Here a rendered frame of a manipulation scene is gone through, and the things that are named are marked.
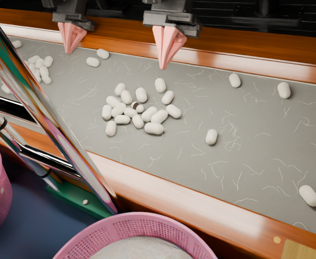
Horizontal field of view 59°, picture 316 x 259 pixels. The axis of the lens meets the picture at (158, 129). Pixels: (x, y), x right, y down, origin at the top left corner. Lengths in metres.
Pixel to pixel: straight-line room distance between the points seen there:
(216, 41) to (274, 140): 0.29
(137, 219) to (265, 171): 0.22
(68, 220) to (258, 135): 0.39
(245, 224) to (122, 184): 0.20
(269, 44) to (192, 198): 0.39
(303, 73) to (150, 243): 0.43
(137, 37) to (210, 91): 0.27
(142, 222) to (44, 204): 0.25
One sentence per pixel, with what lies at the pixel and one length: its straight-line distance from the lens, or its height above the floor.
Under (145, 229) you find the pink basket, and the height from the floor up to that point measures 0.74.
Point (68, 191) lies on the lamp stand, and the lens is 0.56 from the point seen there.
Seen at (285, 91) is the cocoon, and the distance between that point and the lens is 0.57.
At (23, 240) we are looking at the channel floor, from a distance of 0.62.
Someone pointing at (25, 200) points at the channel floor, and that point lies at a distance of 0.66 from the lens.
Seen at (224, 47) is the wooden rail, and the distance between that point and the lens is 0.67.
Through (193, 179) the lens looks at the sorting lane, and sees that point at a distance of 0.47.
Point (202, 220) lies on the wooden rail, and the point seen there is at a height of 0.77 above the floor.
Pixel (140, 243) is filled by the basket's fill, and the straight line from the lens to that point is 0.45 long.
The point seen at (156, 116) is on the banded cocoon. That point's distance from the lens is 0.54.
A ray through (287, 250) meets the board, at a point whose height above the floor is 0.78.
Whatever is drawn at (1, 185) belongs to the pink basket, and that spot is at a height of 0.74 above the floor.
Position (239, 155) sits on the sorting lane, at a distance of 0.49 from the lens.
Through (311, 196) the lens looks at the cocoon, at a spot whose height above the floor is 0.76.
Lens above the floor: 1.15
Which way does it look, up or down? 49 degrees down
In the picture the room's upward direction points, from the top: 17 degrees counter-clockwise
